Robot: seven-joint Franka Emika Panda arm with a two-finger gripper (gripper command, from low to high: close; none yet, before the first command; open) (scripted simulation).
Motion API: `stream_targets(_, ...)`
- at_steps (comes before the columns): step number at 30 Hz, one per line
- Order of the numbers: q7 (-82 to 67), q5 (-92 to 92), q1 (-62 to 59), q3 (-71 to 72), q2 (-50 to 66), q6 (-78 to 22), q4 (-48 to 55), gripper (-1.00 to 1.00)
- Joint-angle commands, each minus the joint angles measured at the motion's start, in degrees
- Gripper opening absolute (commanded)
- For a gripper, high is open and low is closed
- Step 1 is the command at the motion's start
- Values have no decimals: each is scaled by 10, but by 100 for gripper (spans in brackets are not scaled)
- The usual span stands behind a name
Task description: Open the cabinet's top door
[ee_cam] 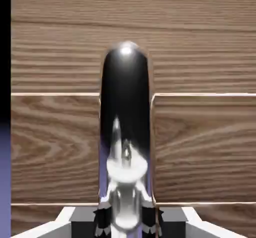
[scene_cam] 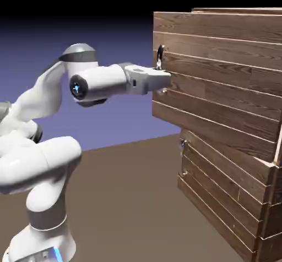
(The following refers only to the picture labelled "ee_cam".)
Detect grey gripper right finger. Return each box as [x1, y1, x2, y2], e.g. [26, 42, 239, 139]
[142, 201, 248, 238]

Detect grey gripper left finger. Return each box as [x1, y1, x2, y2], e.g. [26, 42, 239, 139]
[11, 201, 113, 238]

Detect curved shiny metal handle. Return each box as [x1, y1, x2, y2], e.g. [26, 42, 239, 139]
[98, 40, 156, 238]

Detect light wood cabinet door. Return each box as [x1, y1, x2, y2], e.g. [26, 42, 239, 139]
[10, 0, 256, 95]
[10, 202, 256, 238]
[10, 92, 256, 205]

